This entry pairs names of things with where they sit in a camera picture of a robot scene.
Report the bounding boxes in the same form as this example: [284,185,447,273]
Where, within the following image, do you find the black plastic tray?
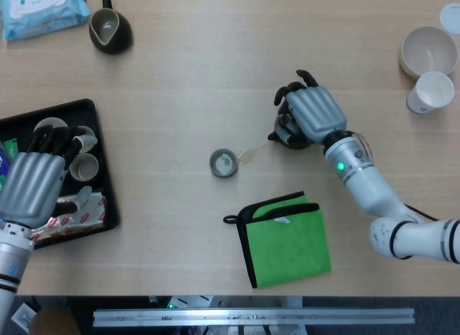
[0,98,121,252]

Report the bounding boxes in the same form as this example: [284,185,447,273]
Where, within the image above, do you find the white floor socket box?
[10,302,37,331]

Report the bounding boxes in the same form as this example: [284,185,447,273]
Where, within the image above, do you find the dark right arm cable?
[404,203,441,223]

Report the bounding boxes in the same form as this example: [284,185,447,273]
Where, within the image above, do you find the green cloth with black trim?
[223,191,332,290]

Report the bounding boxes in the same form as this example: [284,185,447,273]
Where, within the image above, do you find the wide beige tea bowl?
[33,117,71,135]

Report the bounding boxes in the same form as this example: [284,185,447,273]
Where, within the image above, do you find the white paper cup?
[406,71,455,116]

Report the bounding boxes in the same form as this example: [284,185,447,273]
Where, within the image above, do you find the orange-brown round stool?
[28,305,82,335]

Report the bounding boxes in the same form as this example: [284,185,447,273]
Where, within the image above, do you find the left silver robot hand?
[0,126,93,228]

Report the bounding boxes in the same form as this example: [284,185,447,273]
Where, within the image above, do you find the blue wet wipes pack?
[0,0,91,41]

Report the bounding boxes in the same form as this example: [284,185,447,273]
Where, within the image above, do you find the green tea packet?
[2,137,19,160]

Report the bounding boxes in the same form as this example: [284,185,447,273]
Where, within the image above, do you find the aluminium rail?
[92,307,415,328]

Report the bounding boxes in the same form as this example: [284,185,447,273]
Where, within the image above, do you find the grey-green ceramic teacup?
[209,148,239,179]

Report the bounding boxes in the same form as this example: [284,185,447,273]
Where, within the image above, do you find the black teapot with handle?
[266,111,313,150]

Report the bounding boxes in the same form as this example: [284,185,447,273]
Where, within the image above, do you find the small beige teacup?
[68,152,100,181]
[73,125,98,152]

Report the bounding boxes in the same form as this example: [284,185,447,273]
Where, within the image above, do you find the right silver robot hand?
[273,69,349,146]

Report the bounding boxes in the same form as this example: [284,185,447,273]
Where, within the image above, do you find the purple snack pack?
[0,150,12,187]

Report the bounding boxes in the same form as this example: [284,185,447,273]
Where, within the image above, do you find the white plastic lid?
[439,3,460,36]

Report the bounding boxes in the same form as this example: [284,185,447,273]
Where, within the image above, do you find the dark ceramic pitcher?
[88,0,134,55]

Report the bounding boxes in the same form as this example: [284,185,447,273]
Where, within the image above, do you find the silver foil packet red labels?
[30,191,108,242]

